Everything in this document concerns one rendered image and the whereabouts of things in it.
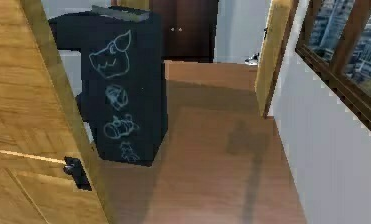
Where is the black lever door handle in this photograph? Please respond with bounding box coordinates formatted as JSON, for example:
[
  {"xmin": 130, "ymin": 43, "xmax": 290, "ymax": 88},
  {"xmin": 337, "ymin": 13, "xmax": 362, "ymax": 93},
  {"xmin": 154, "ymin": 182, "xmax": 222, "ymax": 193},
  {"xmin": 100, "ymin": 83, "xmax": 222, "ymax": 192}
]
[{"xmin": 244, "ymin": 52, "xmax": 260, "ymax": 66}]

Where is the dark brown wooden cupboard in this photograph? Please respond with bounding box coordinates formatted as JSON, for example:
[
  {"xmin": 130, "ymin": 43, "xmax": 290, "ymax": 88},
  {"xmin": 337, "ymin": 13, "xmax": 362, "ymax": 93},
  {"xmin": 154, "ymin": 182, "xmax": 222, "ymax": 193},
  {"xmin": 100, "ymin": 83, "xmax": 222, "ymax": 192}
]
[{"xmin": 148, "ymin": 0, "xmax": 220, "ymax": 63}]

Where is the light wooden room door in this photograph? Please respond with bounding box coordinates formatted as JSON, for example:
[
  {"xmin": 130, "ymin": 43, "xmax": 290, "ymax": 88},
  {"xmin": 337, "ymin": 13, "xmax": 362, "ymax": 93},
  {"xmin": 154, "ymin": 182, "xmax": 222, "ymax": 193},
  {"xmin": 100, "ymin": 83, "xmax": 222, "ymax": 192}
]
[{"xmin": 0, "ymin": 0, "xmax": 111, "ymax": 224}]

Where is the brown framed window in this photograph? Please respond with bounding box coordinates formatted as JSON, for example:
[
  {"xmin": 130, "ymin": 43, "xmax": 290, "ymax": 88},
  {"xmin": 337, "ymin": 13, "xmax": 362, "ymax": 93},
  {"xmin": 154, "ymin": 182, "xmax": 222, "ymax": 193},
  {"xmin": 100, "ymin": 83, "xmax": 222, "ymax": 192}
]
[{"xmin": 295, "ymin": 0, "xmax": 371, "ymax": 138}]

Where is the black cabinet with blue drawings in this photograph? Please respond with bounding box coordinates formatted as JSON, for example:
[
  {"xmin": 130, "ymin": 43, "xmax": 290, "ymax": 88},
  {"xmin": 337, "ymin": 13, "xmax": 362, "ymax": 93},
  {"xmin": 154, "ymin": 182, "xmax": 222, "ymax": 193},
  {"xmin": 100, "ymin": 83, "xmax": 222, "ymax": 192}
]
[{"xmin": 48, "ymin": 5, "xmax": 169, "ymax": 167}]

